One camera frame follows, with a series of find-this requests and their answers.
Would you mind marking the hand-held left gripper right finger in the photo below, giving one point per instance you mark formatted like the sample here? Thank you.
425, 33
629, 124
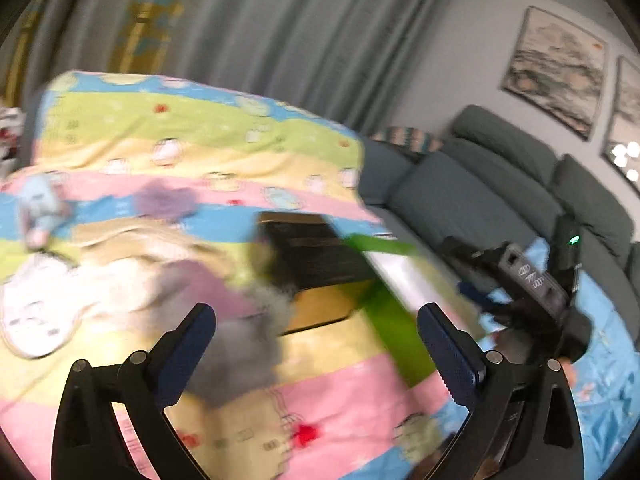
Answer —
447, 357

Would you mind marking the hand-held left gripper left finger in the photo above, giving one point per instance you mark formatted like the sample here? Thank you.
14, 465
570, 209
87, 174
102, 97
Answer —
186, 360

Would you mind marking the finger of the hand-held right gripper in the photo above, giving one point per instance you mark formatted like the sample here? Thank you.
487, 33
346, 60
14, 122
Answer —
457, 249
475, 295

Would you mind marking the grey fluffy cloth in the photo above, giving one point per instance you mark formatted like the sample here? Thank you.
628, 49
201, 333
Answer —
245, 350

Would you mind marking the bright green flat pack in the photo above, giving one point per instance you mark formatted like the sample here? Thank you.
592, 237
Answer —
395, 320

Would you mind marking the black box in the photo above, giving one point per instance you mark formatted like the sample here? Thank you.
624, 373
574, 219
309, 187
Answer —
310, 255

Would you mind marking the grey sofa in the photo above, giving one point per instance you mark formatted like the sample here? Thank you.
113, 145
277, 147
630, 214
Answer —
450, 195

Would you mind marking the cream waffle towel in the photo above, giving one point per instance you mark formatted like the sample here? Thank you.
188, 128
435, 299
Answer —
140, 250

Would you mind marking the striped pillow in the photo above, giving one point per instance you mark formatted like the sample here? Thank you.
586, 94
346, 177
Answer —
407, 137

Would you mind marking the purple fluffy cloth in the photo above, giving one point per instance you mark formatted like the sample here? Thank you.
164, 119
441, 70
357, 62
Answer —
165, 200

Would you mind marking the framed painting with glare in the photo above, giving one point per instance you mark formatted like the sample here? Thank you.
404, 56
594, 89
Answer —
625, 120

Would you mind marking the large framed landscape painting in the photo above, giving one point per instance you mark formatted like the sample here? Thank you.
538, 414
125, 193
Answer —
555, 67

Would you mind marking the blue plush toy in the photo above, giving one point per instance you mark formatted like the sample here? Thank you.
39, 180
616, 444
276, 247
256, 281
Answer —
42, 205

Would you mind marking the striped cartoon printed blanket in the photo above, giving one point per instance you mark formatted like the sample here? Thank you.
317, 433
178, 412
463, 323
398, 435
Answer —
200, 125

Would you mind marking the grey curtain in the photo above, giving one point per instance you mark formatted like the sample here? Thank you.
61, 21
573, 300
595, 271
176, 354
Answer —
300, 25

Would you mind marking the pile of clothes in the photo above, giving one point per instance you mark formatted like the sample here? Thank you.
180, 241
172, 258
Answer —
7, 135

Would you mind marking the yellow patterned curtain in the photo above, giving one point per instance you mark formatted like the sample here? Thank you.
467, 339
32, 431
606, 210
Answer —
150, 15

